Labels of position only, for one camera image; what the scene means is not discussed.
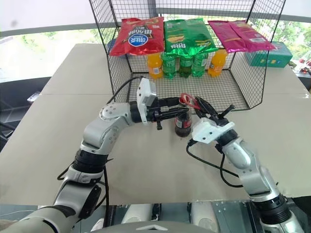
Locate black metal frame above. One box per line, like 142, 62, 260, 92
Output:
0, 74, 52, 153

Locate glass cola bottle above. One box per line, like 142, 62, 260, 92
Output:
174, 97, 194, 139

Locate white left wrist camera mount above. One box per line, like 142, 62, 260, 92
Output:
135, 77, 158, 126

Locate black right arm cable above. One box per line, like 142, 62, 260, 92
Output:
186, 138, 244, 188

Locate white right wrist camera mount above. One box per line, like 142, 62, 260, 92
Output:
190, 117, 236, 145

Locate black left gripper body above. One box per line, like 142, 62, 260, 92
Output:
145, 97, 169, 132

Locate green chip bag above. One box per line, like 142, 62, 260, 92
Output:
163, 18, 220, 57

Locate red bottle opener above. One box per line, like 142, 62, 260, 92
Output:
178, 93, 203, 110

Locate green soda bottle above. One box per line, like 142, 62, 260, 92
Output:
191, 52, 210, 78
179, 55, 194, 79
160, 52, 180, 80

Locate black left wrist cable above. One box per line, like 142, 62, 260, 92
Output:
106, 77, 144, 105

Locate red chip bag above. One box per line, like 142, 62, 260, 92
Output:
109, 17, 165, 57

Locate black wire rack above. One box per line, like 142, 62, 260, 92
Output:
88, 0, 287, 113

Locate red clutter objects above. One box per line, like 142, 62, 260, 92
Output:
289, 59, 311, 74

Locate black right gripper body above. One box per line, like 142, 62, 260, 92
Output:
201, 111, 229, 127

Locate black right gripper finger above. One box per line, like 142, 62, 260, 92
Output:
195, 96, 217, 116
218, 104, 237, 118

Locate pink chip bag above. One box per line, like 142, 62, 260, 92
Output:
207, 20, 246, 54
229, 20, 276, 52

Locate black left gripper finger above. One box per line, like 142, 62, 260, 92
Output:
161, 107, 190, 120
167, 96, 182, 108

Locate orange soda bottle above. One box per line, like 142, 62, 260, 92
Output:
147, 53, 164, 80
207, 50, 228, 78

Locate white rounded robot leg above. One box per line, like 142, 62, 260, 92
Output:
121, 203, 153, 224
190, 201, 216, 228

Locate teal cardboard box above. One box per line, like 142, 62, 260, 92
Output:
244, 41, 294, 69

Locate grey robot torso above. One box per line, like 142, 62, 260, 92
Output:
91, 216, 219, 233

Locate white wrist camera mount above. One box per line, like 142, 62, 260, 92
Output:
135, 77, 158, 126
190, 117, 236, 145

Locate black left shoulder cable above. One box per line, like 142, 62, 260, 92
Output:
56, 157, 115, 233

